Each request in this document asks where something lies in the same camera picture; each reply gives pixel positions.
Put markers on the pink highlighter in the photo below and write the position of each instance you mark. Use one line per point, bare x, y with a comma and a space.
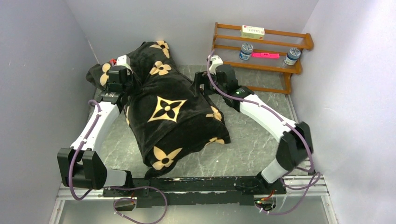
265, 55

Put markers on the wooden shelf rack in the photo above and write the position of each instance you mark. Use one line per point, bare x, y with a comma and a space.
227, 43

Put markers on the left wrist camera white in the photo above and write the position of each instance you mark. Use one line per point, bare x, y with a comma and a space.
125, 62

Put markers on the left blue white jar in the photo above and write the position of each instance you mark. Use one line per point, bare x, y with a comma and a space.
246, 51

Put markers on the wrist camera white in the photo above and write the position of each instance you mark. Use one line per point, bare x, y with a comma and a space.
214, 62
125, 62

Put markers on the right blue white jar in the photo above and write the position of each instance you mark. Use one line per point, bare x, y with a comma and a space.
292, 56

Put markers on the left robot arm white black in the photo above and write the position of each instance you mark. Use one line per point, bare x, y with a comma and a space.
80, 165

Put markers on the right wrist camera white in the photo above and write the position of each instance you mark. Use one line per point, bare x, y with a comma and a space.
214, 62

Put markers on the black pillowcase with beige flowers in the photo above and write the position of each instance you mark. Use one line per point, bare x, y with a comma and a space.
169, 115

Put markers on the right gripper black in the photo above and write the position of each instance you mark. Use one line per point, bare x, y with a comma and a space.
201, 78

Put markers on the blue white jar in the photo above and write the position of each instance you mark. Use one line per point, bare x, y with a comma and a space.
246, 51
292, 56

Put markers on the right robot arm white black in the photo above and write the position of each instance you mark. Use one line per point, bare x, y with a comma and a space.
294, 139

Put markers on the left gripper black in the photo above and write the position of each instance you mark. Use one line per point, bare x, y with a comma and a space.
130, 76

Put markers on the white green box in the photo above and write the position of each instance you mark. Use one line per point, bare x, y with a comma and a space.
251, 32

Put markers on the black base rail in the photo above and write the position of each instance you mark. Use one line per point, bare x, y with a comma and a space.
242, 190

